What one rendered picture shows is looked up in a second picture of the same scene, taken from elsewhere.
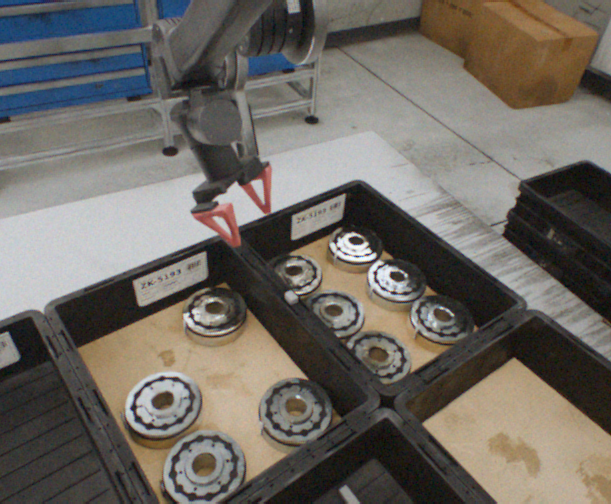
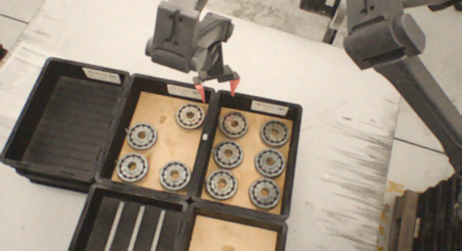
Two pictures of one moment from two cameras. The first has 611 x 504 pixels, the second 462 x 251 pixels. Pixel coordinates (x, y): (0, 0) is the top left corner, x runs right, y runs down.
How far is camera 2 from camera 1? 0.73 m
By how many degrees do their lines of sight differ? 32
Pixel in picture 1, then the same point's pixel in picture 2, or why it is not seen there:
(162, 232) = (232, 53)
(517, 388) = (261, 241)
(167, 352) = (164, 117)
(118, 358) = (149, 106)
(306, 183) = (324, 74)
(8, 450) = (97, 111)
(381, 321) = (247, 172)
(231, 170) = (214, 74)
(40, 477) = (97, 128)
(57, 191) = not seen: outside the picture
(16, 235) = not seen: hidden behind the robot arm
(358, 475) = (174, 212)
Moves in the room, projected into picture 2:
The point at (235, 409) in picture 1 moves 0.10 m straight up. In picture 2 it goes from (162, 156) to (159, 146)
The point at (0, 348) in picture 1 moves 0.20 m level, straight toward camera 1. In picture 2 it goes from (114, 77) to (98, 128)
